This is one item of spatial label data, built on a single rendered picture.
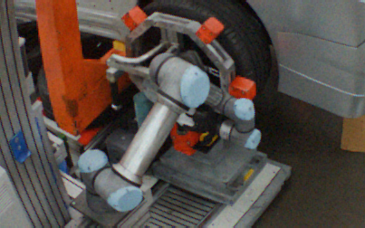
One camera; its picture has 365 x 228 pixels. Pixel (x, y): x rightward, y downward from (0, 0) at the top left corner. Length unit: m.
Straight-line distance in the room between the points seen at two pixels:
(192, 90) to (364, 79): 0.90
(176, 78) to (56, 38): 0.88
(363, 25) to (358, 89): 0.36
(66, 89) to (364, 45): 1.48
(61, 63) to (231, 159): 1.06
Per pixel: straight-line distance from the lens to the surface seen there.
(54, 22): 2.67
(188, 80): 1.97
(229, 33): 2.60
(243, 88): 2.61
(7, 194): 1.96
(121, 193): 2.01
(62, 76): 2.83
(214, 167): 3.21
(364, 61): 2.47
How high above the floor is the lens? 2.47
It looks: 39 degrees down
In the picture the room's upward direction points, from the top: 7 degrees counter-clockwise
